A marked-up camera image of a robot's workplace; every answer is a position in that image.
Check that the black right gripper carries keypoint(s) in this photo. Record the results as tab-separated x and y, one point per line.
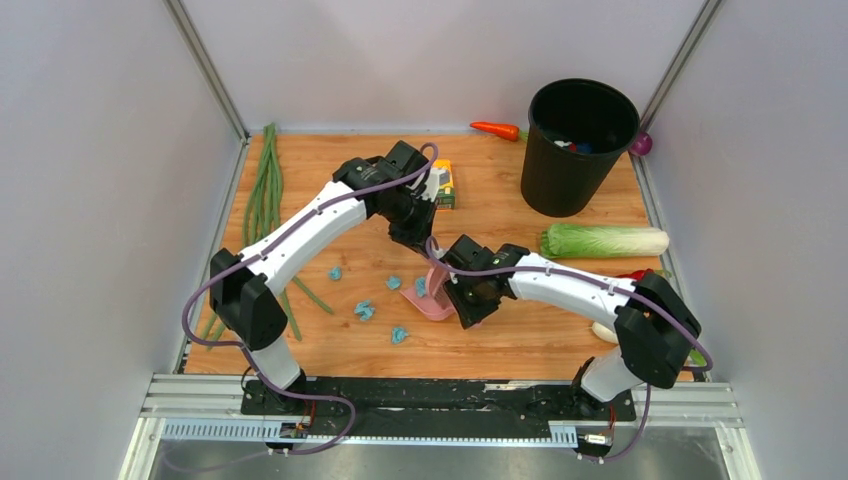
469	315

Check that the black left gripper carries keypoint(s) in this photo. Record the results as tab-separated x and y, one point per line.
417	239

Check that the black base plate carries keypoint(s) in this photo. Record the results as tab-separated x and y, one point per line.
418	408

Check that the purple round onion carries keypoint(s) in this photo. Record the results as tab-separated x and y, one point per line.
642	144

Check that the white radish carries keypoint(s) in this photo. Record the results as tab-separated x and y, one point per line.
604	333

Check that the orange carrot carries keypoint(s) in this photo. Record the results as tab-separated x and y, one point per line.
508	132

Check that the pink hand brush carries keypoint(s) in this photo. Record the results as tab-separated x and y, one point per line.
437	301

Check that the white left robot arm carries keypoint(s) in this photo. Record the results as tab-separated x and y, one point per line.
400	186

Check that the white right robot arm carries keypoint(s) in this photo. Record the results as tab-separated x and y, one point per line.
656	331

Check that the green long beans bunch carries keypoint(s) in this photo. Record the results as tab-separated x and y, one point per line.
262	212

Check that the green white napa cabbage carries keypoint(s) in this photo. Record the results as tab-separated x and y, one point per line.
575	241

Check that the pink plastic dustpan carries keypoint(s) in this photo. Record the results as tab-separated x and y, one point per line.
409	294

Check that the red chili pepper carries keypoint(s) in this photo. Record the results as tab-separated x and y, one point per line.
638	275

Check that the black trash bin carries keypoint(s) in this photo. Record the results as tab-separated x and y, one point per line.
578	129

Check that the yellow green carton box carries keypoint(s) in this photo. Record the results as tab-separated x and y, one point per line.
446	196

